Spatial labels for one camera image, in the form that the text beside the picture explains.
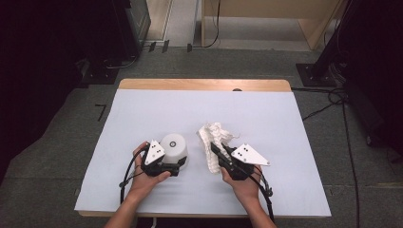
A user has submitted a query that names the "light wooden panel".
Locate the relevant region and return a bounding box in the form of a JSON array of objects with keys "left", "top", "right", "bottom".
[{"left": 145, "top": 0, "right": 174, "bottom": 42}]

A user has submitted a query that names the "dark curtain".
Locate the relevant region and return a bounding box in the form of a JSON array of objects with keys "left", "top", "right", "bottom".
[
  {"left": 0, "top": 0, "right": 127, "bottom": 183},
  {"left": 336, "top": 0, "right": 403, "bottom": 156}
]

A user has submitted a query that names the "hand-held gripper black cable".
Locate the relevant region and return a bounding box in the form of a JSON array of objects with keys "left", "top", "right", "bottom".
[
  {"left": 119, "top": 143, "right": 150, "bottom": 205},
  {"left": 250, "top": 170, "right": 275, "bottom": 222}
]

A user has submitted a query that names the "white waffle cloth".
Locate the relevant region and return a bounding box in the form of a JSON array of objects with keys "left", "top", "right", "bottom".
[{"left": 196, "top": 122, "right": 240, "bottom": 175}]

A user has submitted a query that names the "black stand base plate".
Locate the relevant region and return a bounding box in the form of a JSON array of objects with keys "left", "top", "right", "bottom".
[{"left": 81, "top": 58, "right": 120, "bottom": 86}]

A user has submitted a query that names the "person's right hand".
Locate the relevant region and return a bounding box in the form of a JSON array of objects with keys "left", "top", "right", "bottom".
[{"left": 221, "top": 165, "right": 262, "bottom": 203}]

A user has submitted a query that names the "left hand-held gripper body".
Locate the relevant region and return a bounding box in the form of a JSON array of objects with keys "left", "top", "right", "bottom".
[{"left": 141, "top": 139, "right": 182, "bottom": 178}]

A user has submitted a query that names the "black metal stand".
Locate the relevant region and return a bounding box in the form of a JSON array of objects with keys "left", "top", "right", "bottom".
[{"left": 296, "top": 0, "right": 362, "bottom": 88}]

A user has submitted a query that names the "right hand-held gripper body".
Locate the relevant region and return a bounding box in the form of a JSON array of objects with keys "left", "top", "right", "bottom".
[{"left": 218, "top": 142, "right": 271, "bottom": 181}]

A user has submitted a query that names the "light wooden desk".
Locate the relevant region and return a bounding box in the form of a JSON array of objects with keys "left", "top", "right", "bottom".
[{"left": 201, "top": 0, "right": 346, "bottom": 51}]

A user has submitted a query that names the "left hand-held gripper black cable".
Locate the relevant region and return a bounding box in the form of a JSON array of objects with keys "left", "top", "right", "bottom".
[{"left": 119, "top": 143, "right": 150, "bottom": 205}]

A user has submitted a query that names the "right hand-held gripper black cable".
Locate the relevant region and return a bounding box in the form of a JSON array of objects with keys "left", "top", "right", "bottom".
[{"left": 250, "top": 170, "right": 275, "bottom": 222}]

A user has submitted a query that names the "white table sheet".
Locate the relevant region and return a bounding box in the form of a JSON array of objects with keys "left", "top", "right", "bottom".
[{"left": 74, "top": 88, "right": 332, "bottom": 218}]

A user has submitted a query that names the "hanging black cable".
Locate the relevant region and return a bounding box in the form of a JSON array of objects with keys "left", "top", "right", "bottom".
[{"left": 189, "top": 0, "right": 221, "bottom": 49}]

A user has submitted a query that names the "black floor cable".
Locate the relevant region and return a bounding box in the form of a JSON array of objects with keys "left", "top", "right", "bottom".
[
  {"left": 341, "top": 101, "right": 360, "bottom": 228},
  {"left": 291, "top": 86, "right": 350, "bottom": 122}
]

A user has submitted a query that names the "person's left hand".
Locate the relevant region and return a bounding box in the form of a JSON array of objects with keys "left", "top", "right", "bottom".
[{"left": 127, "top": 141, "right": 172, "bottom": 199}]

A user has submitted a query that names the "grey cable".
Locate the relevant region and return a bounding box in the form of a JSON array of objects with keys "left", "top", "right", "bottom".
[{"left": 106, "top": 56, "right": 139, "bottom": 69}]

